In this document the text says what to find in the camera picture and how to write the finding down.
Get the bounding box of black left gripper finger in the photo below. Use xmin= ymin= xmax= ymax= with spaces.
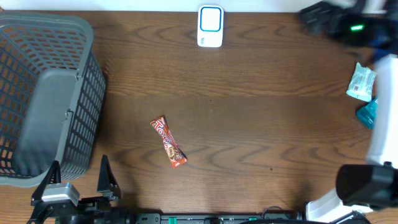
xmin=97 ymin=154 xmax=121 ymax=201
xmin=31 ymin=161 xmax=61 ymax=201

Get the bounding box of red chocolate bar wrapper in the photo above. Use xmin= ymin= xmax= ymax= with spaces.
xmin=150 ymin=116 xmax=187 ymax=168

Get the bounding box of light green wet wipes pack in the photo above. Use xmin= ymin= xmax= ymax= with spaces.
xmin=346 ymin=62 xmax=377 ymax=102

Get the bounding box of blue mouthwash bottle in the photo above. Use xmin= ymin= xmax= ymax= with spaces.
xmin=356 ymin=97 xmax=378 ymax=129

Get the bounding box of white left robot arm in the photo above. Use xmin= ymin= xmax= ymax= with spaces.
xmin=27 ymin=155 xmax=136 ymax=224

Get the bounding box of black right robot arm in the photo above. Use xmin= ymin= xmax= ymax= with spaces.
xmin=298 ymin=1 xmax=397 ymax=223

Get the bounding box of white barcode scanner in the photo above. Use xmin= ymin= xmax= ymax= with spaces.
xmin=197 ymin=5 xmax=224 ymax=48

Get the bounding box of grey plastic shopping basket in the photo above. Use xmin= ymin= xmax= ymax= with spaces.
xmin=1 ymin=11 xmax=106 ymax=187

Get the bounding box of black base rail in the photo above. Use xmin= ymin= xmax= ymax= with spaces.
xmin=133 ymin=205 xmax=371 ymax=224

